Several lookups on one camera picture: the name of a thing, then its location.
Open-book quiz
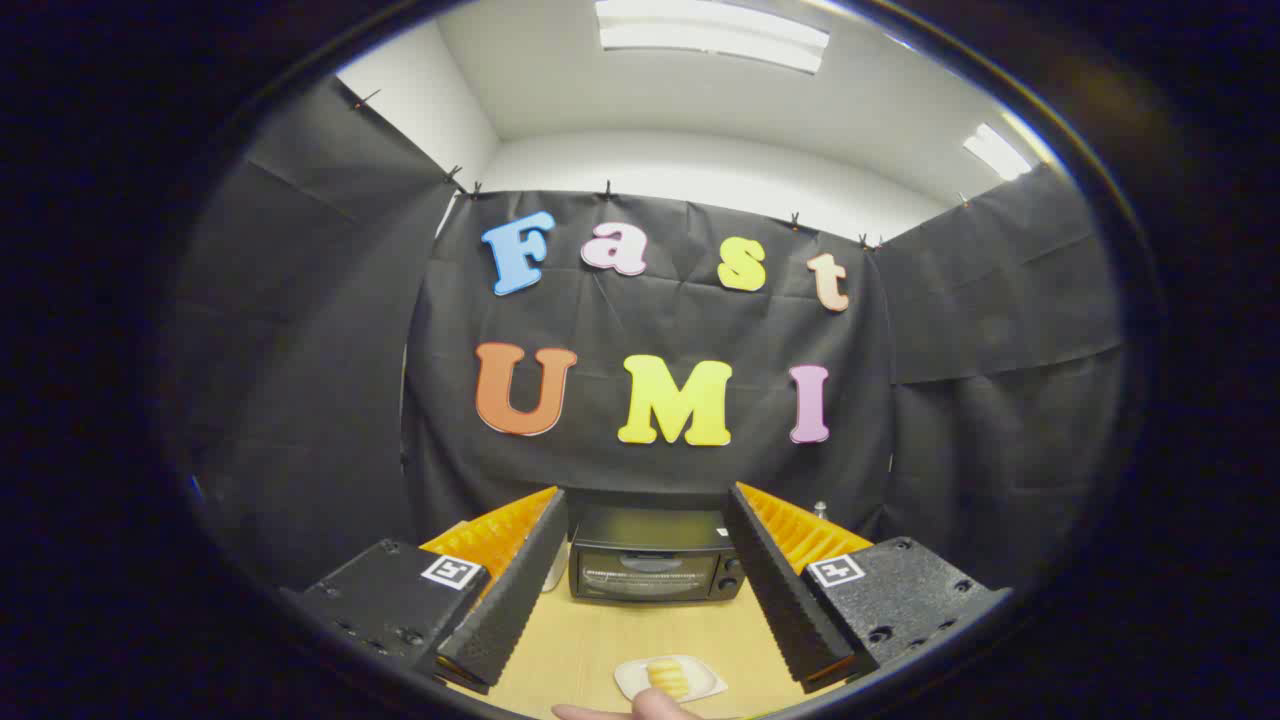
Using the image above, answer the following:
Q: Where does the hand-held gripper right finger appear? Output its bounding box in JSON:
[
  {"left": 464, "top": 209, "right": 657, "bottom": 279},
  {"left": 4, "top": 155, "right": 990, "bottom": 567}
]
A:
[{"left": 722, "top": 482, "right": 1011, "bottom": 694}]

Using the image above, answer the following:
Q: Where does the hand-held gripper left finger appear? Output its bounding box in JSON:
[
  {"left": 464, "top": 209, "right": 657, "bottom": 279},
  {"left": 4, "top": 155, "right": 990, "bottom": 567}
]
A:
[{"left": 290, "top": 487, "right": 569, "bottom": 696}]

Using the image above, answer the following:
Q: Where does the black toaster oven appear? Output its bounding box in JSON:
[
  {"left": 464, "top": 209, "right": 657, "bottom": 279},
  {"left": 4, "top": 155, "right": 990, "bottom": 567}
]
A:
[{"left": 568, "top": 505, "right": 746, "bottom": 603}]

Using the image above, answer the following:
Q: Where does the white plate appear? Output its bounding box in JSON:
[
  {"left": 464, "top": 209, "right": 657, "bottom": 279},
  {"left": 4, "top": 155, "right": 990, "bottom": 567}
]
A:
[{"left": 614, "top": 655, "right": 728, "bottom": 703}]

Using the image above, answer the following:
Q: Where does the black backdrop cloth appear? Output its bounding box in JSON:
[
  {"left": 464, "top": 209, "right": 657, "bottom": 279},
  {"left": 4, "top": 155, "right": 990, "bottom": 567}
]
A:
[{"left": 175, "top": 75, "right": 1126, "bottom": 591}]

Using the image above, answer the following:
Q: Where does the small ceiling light panel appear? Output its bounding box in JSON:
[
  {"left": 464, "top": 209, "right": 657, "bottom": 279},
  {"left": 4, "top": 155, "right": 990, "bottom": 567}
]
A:
[{"left": 963, "top": 123, "right": 1033, "bottom": 181}]

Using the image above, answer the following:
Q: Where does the large ceiling light panel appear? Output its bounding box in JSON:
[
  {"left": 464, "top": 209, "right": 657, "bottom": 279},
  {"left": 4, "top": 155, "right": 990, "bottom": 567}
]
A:
[{"left": 595, "top": 0, "right": 831, "bottom": 74}]

